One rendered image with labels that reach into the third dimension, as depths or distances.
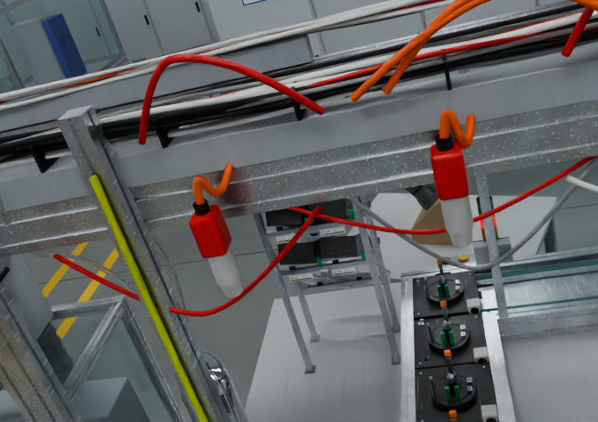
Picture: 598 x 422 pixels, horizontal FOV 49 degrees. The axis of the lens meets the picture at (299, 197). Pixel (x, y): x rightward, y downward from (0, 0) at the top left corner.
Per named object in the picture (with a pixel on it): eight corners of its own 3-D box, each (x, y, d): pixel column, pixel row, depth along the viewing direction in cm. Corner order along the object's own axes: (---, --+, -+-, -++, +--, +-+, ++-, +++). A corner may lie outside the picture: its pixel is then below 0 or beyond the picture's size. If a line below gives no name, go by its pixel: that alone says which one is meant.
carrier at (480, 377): (415, 374, 217) (408, 344, 212) (490, 366, 211) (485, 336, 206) (416, 432, 197) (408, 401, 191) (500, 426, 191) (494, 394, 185)
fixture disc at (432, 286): (425, 284, 254) (424, 279, 253) (462, 279, 251) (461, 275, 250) (426, 307, 242) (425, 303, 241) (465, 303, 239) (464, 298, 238)
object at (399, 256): (379, 198, 353) (378, 192, 352) (557, 201, 304) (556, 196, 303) (321, 276, 303) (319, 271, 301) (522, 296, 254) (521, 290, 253)
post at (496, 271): (497, 312, 231) (452, 36, 186) (506, 312, 230) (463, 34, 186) (498, 318, 228) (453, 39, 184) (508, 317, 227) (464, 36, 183)
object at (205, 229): (234, 260, 122) (192, 148, 112) (275, 254, 120) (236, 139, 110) (218, 303, 112) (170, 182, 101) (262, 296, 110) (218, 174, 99)
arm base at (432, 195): (431, 198, 309) (414, 185, 309) (450, 178, 299) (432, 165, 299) (421, 215, 298) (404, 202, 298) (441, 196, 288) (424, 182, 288)
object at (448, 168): (443, 208, 111) (420, 87, 101) (492, 200, 109) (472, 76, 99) (448, 253, 99) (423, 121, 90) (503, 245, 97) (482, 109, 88)
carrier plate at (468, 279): (413, 282, 260) (412, 278, 259) (475, 274, 255) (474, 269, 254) (414, 322, 240) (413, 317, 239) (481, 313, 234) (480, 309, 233)
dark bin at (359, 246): (347, 245, 252) (344, 225, 252) (380, 243, 247) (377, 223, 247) (321, 258, 227) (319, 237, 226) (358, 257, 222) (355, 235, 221)
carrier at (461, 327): (414, 325, 238) (408, 297, 233) (482, 317, 233) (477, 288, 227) (415, 373, 218) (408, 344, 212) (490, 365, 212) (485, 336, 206)
